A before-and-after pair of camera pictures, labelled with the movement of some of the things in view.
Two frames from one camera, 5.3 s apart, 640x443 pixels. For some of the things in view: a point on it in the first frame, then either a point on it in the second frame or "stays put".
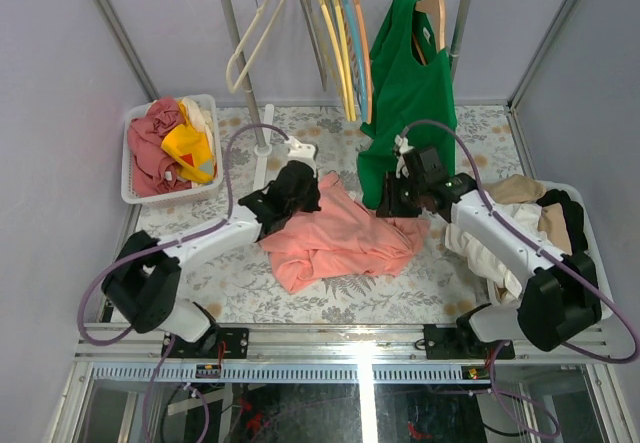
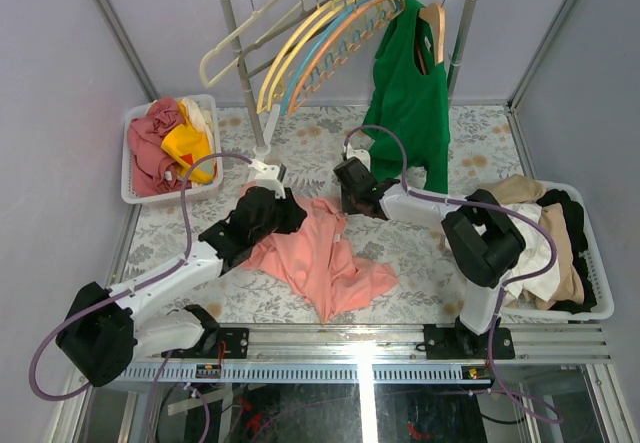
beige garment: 523,189 stays put
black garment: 574,214 stays put
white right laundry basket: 592,243 stays put
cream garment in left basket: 202,120 stays put
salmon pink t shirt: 345,238 -> 313,259
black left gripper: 314,206 -> 295,215
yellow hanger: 335,46 -> 296,42
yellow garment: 189,150 stays put
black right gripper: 389,206 -> 346,205
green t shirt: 408,99 stays put
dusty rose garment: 152,170 stays put
